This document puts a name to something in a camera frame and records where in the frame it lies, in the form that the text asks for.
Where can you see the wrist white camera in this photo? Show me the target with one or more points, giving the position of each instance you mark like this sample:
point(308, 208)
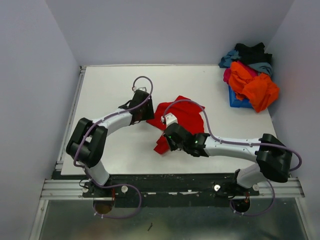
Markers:
point(134, 89)
point(169, 119)

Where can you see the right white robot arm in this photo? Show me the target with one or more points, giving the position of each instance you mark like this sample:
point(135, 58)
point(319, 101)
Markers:
point(271, 158)

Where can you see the left aluminium side rail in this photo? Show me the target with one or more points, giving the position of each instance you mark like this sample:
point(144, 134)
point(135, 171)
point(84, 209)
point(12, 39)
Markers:
point(59, 162)

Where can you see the blue plastic bin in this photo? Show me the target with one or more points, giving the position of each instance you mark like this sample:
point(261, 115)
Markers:
point(237, 103)

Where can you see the blue grey t shirt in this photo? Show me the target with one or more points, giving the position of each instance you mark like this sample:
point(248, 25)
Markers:
point(233, 55)

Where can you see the black t shirt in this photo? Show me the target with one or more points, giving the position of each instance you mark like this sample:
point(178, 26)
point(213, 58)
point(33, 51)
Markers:
point(253, 55)

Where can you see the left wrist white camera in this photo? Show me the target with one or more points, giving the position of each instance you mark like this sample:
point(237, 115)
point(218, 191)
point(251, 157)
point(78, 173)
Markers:
point(134, 89)

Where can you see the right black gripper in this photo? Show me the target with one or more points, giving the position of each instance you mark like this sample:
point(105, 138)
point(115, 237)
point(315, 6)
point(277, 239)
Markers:
point(172, 147)

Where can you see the red t shirt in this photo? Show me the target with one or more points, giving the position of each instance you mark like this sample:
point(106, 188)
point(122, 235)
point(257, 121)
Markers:
point(188, 116)

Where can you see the orange t shirt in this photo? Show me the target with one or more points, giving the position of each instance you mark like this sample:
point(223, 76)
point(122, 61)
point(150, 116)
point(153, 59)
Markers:
point(260, 90)

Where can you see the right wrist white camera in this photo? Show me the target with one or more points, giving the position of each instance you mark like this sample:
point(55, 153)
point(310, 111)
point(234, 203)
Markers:
point(169, 119)

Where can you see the pink t shirt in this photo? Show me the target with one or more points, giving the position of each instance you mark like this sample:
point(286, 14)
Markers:
point(227, 73)

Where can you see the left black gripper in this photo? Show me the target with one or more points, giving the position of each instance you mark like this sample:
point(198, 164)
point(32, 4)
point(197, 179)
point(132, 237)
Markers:
point(149, 114)

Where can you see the aluminium frame rail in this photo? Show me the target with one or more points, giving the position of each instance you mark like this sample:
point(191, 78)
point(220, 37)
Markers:
point(70, 190)

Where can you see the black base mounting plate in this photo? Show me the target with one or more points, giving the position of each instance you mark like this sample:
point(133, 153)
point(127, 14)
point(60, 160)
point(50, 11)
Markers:
point(168, 190)

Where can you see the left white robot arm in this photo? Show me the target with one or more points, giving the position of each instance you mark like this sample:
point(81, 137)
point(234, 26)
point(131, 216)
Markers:
point(87, 142)

